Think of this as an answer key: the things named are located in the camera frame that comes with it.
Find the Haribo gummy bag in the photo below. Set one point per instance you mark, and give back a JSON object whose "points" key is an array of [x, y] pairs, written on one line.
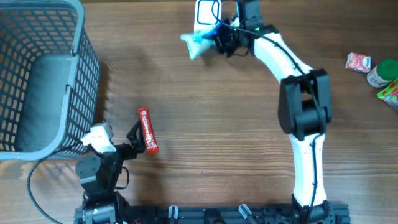
{"points": [[389, 95]]}

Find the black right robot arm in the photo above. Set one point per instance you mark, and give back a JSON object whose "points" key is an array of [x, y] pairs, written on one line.
{"points": [[304, 108]]}

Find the green lid jar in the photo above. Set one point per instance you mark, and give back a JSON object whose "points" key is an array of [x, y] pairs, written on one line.
{"points": [[382, 74]]}

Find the red Nescafe sachet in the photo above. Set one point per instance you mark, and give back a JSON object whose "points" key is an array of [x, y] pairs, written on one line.
{"points": [[149, 136]]}

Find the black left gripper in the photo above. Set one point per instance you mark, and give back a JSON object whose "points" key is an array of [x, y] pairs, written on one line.
{"points": [[130, 153]]}

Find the mint wet wipes pack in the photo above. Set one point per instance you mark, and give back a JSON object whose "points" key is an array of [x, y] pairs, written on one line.
{"points": [[199, 42]]}

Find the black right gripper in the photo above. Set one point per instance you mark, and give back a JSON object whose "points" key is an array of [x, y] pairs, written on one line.
{"points": [[220, 44]]}

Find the white barcode scanner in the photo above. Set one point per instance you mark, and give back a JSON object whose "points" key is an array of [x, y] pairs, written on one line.
{"points": [[207, 14]]}

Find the grey plastic basket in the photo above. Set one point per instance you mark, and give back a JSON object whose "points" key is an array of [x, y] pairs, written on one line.
{"points": [[50, 77]]}

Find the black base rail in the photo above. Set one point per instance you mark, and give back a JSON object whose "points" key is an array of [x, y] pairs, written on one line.
{"points": [[268, 214]]}

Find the red white small carton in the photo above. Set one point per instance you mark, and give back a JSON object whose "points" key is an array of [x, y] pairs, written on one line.
{"points": [[358, 62]]}

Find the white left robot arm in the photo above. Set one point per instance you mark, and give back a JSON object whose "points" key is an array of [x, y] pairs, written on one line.
{"points": [[99, 172]]}

